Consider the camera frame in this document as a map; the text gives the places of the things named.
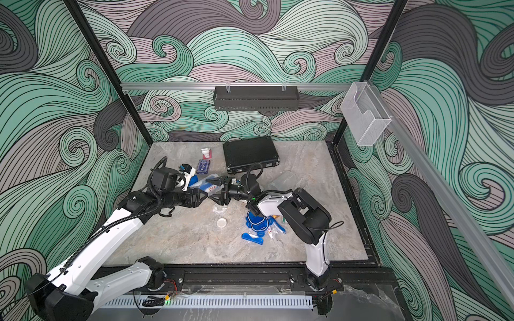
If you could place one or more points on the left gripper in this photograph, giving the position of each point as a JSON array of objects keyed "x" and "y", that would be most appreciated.
[{"x": 193, "y": 197}]

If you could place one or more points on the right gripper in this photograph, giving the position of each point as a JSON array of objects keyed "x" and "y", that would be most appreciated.
[{"x": 225, "y": 197}]

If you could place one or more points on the blue-lid container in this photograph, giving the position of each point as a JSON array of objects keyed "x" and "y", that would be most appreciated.
[
  {"x": 206, "y": 186},
  {"x": 285, "y": 181}
]

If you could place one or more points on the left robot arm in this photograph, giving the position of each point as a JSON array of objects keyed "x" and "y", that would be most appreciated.
[{"x": 70, "y": 290}]

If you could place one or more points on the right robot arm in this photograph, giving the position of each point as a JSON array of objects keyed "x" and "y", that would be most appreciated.
[{"x": 308, "y": 219}]

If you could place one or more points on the dark blue small box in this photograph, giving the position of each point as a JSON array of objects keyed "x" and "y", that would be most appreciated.
[{"x": 203, "y": 167}]

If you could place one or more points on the round white soap disc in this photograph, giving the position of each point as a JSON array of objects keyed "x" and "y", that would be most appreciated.
[{"x": 221, "y": 222}]

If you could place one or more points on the black hard case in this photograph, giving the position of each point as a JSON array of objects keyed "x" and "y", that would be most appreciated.
[{"x": 241, "y": 154}]

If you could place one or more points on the small pink-capped bottle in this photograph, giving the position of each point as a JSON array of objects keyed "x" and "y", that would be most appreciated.
[{"x": 206, "y": 152}]

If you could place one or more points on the toothpaste and brush packet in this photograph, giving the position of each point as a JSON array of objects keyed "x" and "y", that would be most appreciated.
[{"x": 274, "y": 228}]

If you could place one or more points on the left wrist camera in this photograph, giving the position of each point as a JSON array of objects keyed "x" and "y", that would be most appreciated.
[{"x": 165, "y": 179}]

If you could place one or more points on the black wall shelf tray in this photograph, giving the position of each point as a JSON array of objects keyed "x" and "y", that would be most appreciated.
[{"x": 256, "y": 98}]

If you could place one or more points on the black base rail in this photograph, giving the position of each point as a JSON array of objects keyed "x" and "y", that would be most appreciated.
[{"x": 289, "y": 275}]

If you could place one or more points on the white slotted cable duct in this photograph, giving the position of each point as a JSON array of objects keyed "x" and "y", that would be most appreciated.
[{"x": 266, "y": 302}]

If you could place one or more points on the clear acrylic wall holder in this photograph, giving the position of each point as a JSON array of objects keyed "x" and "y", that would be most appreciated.
[{"x": 365, "y": 112}]

